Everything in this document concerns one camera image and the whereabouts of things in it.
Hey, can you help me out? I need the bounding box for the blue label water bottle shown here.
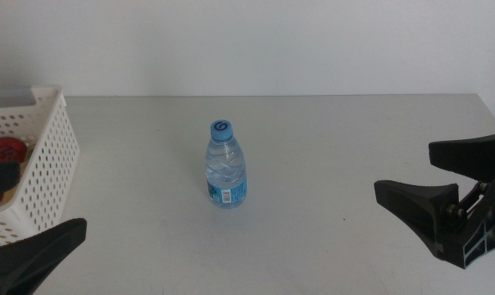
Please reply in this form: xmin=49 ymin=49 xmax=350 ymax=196
xmin=205 ymin=119 xmax=248 ymax=210

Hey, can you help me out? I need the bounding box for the red can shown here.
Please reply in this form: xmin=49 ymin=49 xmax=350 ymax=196
xmin=0 ymin=137 xmax=29 ymax=202

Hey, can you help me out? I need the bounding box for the white perforated plastic basket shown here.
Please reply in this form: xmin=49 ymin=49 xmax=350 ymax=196
xmin=0 ymin=84 xmax=81 ymax=251

